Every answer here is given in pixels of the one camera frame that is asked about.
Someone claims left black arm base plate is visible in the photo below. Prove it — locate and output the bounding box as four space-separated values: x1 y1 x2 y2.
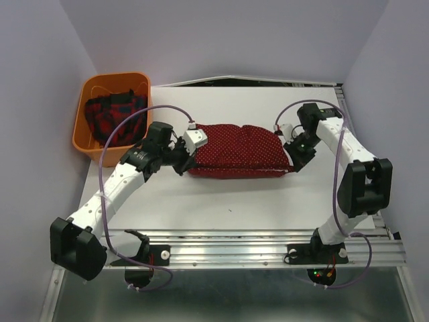
110 244 171 267

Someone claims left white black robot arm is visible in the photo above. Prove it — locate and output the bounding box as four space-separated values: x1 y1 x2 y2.
50 121 208 281

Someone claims red black plaid skirt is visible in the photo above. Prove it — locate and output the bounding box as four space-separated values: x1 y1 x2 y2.
84 90 147 147

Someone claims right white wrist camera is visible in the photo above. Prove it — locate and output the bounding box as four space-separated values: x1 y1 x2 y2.
273 123 294 141

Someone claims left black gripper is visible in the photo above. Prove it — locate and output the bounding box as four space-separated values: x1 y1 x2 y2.
158 136 197 176

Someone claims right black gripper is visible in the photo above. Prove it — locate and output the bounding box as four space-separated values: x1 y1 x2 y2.
284 131 322 172

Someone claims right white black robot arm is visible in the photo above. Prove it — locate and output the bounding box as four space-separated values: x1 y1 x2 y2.
277 99 393 262

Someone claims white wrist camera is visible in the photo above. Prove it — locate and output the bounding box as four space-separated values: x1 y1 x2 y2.
273 123 294 141
182 129 208 156

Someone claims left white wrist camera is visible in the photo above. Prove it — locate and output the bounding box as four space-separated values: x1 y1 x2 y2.
182 129 208 156

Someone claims aluminium front rail frame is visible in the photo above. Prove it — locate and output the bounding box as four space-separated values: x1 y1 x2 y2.
40 225 424 321

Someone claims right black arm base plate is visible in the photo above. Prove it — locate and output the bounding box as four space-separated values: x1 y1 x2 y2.
287 243 349 266

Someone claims orange plastic bin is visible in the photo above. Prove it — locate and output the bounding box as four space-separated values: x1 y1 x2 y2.
72 72 152 162

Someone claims red polka dot skirt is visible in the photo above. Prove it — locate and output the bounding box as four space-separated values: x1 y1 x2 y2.
188 124 295 180

